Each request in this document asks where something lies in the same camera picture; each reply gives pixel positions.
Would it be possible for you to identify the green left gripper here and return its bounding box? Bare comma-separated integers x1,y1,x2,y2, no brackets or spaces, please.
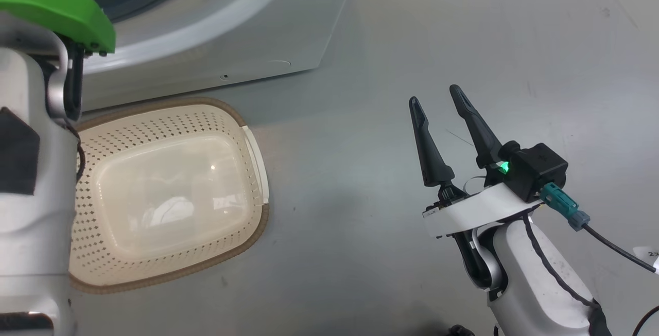
0,0,116,55

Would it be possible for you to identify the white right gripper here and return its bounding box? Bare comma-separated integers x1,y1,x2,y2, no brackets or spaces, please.
409,85,542,239

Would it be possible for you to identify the white front-load washing machine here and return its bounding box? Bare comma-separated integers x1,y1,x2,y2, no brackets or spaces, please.
67,0,359,113

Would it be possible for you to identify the cream perforated laundry basket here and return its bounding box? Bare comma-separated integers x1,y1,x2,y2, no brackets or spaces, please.
70,97,270,294

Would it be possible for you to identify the right camera cable teal plug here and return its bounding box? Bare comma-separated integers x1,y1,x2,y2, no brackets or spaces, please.
541,182,659,275

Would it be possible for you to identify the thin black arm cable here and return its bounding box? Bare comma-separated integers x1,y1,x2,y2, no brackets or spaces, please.
523,215,603,311

